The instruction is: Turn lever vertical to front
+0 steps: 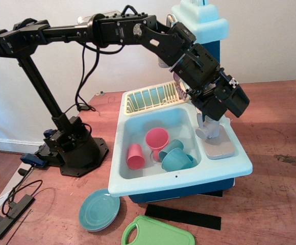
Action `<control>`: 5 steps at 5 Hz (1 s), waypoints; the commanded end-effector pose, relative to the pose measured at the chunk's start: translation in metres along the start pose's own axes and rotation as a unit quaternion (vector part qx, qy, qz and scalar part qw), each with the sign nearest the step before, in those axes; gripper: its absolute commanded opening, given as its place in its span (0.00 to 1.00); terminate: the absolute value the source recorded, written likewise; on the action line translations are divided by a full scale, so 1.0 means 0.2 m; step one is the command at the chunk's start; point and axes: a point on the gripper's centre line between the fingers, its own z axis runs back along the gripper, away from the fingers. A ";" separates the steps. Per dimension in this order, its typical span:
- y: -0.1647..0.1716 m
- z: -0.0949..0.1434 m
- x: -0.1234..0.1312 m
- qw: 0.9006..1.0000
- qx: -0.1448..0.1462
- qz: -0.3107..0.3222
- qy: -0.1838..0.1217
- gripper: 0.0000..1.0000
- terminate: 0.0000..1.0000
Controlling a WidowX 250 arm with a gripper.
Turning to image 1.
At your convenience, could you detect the black usb hub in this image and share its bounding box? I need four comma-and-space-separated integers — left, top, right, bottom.
0, 194, 35, 239

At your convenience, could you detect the grey toy faucet lever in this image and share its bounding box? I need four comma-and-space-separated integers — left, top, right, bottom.
195, 113, 220, 140

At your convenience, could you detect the pink toy goblet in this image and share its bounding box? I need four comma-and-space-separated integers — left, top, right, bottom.
145, 127, 169, 161

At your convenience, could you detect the black cable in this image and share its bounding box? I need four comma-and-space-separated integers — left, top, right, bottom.
76, 42, 125, 112

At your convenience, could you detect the blue table clamp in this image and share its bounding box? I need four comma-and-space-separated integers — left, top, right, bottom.
20, 153, 46, 168

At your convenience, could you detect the white paper sheet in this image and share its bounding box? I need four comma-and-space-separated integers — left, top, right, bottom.
0, 172, 26, 208

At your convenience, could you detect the cream dish rack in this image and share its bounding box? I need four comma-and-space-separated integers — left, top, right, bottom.
124, 81, 189, 116

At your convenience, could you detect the teal toy plate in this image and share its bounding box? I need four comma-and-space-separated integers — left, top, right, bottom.
79, 188, 120, 232

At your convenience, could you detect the teal toy mug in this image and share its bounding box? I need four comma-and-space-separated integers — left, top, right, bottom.
162, 148, 197, 172

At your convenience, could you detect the green cutting board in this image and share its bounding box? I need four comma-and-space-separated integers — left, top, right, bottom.
121, 215, 195, 245

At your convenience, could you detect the black velcro strip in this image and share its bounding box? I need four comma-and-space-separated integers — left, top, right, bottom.
145, 204, 221, 230

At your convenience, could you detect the light blue toy sink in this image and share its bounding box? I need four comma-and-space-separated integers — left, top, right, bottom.
107, 0, 253, 205

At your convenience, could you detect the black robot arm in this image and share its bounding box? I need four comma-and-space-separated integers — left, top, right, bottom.
0, 11, 250, 177

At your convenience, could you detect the teal toy cup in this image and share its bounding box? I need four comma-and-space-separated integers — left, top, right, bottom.
158, 139, 184, 161

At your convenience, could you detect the pink toy cup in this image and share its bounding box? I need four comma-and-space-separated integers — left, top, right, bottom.
127, 143, 145, 170

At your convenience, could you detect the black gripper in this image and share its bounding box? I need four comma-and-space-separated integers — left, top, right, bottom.
171, 43, 250, 120

